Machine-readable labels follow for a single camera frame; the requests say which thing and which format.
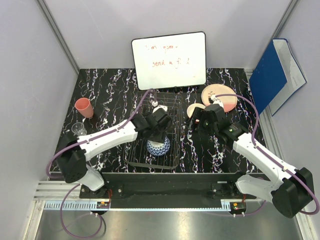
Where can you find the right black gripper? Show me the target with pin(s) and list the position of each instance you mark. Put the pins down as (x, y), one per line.
(197, 114)

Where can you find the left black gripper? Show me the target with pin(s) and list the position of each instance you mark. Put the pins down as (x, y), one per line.
(160, 138)

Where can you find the red floral bowl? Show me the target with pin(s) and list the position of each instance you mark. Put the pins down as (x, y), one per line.
(192, 107)

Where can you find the blue white patterned bowl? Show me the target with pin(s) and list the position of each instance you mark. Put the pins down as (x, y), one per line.
(158, 149)

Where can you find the cream pink plate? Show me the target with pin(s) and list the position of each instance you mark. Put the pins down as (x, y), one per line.
(229, 102)

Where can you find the pink plastic cup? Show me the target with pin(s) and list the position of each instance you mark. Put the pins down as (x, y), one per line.
(84, 107)

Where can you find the clear drinking glass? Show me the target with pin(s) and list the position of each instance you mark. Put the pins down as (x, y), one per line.
(79, 129)

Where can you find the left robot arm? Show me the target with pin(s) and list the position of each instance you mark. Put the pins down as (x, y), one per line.
(75, 153)

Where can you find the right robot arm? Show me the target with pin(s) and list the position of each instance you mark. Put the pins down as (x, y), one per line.
(289, 189)

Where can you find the white whiteboard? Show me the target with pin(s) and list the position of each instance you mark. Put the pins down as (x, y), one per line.
(169, 61)

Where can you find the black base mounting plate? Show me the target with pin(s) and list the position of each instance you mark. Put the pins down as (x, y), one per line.
(166, 191)

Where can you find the blue folder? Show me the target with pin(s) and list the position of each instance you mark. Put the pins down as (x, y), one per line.
(276, 77)

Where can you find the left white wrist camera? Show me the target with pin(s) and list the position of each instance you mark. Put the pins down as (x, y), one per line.
(157, 106)

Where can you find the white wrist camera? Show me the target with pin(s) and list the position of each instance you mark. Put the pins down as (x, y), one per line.
(157, 106)
(216, 101)

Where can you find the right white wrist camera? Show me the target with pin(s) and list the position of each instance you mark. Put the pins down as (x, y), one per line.
(216, 101)

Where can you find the grey wire dish rack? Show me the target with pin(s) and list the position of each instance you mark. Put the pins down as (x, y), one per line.
(136, 154)

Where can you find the white slotted cable duct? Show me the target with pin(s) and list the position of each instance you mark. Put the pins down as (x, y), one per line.
(77, 205)

